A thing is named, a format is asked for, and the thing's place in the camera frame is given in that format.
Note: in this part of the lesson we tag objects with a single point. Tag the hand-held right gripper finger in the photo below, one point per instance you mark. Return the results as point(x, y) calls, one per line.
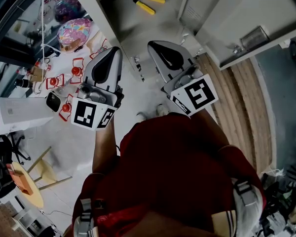
point(187, 58)
point(160, 67)

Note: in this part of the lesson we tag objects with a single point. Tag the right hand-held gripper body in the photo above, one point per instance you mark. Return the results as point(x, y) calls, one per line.
point(199, 92)

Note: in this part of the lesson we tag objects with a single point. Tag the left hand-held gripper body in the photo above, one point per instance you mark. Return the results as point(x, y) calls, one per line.
point(82, 113)

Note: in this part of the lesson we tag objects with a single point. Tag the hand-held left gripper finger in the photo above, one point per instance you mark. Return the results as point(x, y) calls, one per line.
point(88, 73)
point(116, 70)

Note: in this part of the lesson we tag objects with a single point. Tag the grey metal locker cabinet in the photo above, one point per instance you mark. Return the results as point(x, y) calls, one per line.
point(148, 26)

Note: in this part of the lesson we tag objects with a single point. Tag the person's left forearm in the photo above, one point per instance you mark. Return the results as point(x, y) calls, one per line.
point(103, 149)

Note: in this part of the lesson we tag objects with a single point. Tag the white appliance door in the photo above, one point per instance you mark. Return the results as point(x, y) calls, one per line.
point(236, 9)

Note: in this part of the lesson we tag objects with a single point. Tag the small black rounded device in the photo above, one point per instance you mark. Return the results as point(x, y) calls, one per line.
point(53, 102)

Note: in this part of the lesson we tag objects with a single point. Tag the person's right white shoe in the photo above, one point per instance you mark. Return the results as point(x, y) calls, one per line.
point(162, 109)

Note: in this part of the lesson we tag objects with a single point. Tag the person's white shoe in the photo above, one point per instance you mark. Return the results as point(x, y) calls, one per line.
point(162, 109)
point(142, 115)

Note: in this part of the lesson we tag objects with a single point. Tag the small white red-capped bottle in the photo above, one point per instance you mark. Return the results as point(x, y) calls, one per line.
point(43, 64)

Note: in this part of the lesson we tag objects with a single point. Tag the brown wooden slat panel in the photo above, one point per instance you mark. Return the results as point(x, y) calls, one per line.
point(246, 107)

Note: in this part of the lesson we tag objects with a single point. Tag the silver door lock key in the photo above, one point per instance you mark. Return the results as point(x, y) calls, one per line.
point(236, 49)

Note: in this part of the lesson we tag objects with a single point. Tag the brown cardboard box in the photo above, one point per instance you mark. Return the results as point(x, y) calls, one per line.
point(37, 74)

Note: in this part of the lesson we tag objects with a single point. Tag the person's left white shoe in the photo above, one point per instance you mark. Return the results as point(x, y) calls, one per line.
point(142, 115)

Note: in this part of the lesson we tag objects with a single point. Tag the large white carton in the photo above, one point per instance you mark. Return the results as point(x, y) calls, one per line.
point(19, 115)

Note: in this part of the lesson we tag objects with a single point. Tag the black cylindrical flask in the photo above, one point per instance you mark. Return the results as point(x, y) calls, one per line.
point(23, 83)

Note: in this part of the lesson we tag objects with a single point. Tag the pale wooden stool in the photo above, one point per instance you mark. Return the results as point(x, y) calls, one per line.
point(48, 170)

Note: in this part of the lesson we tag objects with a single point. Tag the person's red shirt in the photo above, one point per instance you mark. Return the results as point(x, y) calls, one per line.
point(162, 169)

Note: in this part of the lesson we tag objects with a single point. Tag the orange box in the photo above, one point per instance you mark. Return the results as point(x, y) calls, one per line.
point(22, 181)

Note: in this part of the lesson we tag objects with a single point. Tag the round wooden side table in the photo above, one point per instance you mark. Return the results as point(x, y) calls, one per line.
point(37, 199)

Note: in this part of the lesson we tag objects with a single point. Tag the white power adapter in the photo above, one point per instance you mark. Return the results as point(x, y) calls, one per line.
point(277, 173)

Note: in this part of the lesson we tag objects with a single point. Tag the white shelf unit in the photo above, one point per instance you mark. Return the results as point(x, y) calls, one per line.
point(24, 218)

